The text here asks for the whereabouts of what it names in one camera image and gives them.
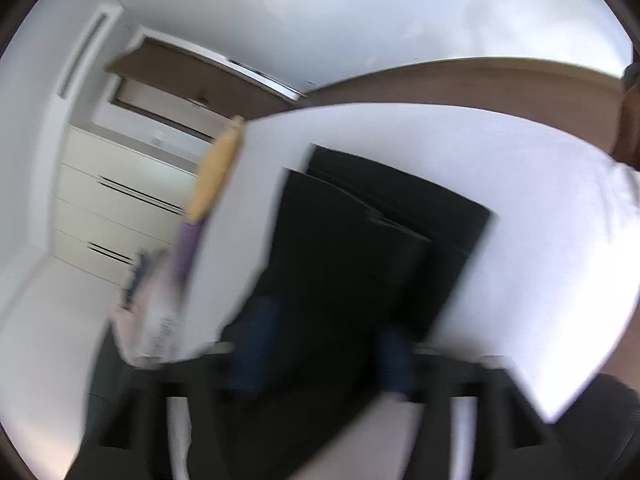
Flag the folded beige grey duvet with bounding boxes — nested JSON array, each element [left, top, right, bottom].
[[111, 249, 181, 370]]

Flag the cream wardrobe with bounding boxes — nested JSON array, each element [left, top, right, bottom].
[[52, 126, 195, 285]]

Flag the yellow pillow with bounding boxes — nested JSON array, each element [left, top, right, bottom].
[[186, 116, 245, 224]]

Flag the purple pillow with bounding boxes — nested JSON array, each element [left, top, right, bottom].
[[174, 220, 205, 287]]

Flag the brown wooden door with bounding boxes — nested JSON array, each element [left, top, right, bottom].
[[105, 38, 297, 120]]

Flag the white bed mattress sheet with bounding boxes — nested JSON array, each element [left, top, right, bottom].
[[176, 104, 639, 479]]

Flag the black jeans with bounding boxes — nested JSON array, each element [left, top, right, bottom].
[[219, 143, 494, 476]]

